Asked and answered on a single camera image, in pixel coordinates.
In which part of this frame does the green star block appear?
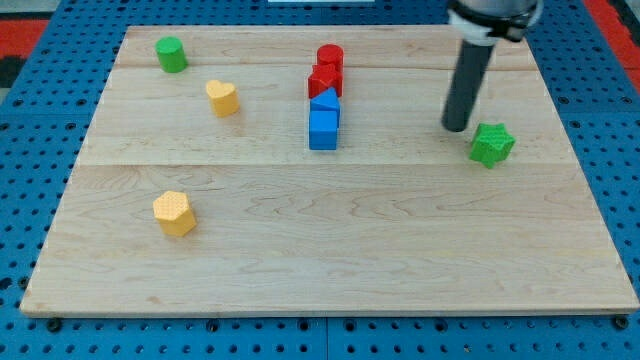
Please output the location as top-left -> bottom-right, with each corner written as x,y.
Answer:
469,123 -> 516,169

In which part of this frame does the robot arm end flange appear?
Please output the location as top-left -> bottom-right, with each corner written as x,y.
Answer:
447,0 -> 544,46

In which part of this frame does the red star block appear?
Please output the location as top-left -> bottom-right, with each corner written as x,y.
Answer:
307,64 -> 343,98

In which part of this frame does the blue cube block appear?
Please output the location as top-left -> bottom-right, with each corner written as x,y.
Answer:
308,110 -> 338,150

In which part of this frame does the blue triangle block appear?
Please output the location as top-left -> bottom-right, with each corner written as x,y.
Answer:
310,87 -> 341,122

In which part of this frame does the wooden board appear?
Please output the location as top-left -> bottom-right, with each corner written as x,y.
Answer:
21,26 -> 639,318

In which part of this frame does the red cylinder block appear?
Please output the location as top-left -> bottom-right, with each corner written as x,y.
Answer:
316,43 -> 344,73

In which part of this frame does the yellow heart block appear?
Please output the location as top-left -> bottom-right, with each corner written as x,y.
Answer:
205,80 -> 240,118

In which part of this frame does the yellow hexagon block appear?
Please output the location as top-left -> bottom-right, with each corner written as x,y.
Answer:
152,191 -> 197,237

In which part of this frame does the green cylinder block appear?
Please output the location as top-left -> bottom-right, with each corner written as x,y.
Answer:
155,36 -> 188,73

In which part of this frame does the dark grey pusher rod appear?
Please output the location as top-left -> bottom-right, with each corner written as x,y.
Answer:
441,40 -> 494,132

